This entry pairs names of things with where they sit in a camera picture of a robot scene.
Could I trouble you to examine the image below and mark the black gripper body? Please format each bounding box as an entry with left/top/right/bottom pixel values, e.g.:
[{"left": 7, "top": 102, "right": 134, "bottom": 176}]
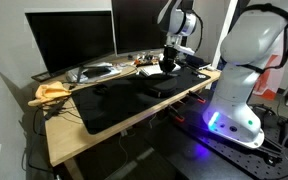
[{"left": 162, "top": 46, "right": 178, "bottom": 63}]

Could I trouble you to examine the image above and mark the white keyboard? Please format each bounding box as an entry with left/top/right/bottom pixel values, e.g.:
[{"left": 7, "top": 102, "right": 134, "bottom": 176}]
[{"left": 138, "top": 61, "right": 182, "bottom": 78}]

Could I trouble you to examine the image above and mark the small orange gadget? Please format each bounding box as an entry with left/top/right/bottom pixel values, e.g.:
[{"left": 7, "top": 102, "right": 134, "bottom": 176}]
[{"left": 133, "top": 54, "right": 152, "bottom": 66}]

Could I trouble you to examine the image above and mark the white-edged black tablet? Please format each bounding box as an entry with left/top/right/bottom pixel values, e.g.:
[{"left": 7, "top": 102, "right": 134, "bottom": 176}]
[{"left": 184, "top": 54, "right": 212, "bottom": 71}]

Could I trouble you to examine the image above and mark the curved white-framed monitor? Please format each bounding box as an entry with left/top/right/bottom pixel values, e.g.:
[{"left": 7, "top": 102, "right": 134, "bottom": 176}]
[{"left": 111, "top": 0, "right": 195, "bottom": 57}]

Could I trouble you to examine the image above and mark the stack of white papers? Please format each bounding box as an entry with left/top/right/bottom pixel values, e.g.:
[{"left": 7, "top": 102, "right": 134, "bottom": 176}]
[{"left": 65, "top": 61, "right": 138, "bottom": 84}]

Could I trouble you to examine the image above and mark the black desk mat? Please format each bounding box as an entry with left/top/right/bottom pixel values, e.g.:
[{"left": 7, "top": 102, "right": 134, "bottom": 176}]
[{"left": 71, "top": 65, "right": 212, "bottom": 135}]

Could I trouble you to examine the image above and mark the black pouch on papers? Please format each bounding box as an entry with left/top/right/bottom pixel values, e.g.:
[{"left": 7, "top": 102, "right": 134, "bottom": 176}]
[{"left": 82, "top": 65, "right": 111, "bottom": 78}]

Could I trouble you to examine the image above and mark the flat black monitor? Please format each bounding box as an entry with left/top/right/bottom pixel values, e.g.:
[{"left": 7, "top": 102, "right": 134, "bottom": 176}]
[{"left": 24, "top": 8, "right": 116, "bottom": 83}]

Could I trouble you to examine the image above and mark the red and white board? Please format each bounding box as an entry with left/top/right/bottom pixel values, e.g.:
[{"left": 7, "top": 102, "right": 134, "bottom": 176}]
[{"left": 252, "top": 13, "right": 288, "bottom": 101}]

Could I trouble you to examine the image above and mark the orange cloth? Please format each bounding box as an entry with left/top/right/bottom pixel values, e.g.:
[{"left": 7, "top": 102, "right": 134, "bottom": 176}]
[{"left": 27, "top": 80, "right": 73, "bottom": 108}]

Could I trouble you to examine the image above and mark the black elongated power adapter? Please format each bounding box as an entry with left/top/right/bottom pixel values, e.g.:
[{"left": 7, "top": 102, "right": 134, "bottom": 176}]
[{"left": 43, "top": 99, "right": 68, "bottom": 121}]

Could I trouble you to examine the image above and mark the orange-handled black clamp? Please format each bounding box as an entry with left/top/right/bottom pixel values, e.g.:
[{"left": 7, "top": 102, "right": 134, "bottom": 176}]
[
  {"left": 187, "top": 89, "right": 207, "bottom": 105},
  {"left": 168, "top": 104, "right": 186, "bottom": 123}
]

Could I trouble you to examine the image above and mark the white slanted post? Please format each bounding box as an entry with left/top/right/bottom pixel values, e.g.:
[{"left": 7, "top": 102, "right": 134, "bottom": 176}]
[{"left": 211, "top": 0, "right": 239, "bottom": 70}]

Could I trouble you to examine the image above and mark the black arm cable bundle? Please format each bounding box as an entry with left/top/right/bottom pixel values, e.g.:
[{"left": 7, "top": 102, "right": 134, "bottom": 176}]
[{"left": 190, "top": 2, "right": 288, "bottom": 75}]

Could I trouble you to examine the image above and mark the black desk cable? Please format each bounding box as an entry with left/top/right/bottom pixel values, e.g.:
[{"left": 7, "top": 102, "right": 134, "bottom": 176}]
[{"left": 26, "top": 99, "right": 85, "bottom": 174}]

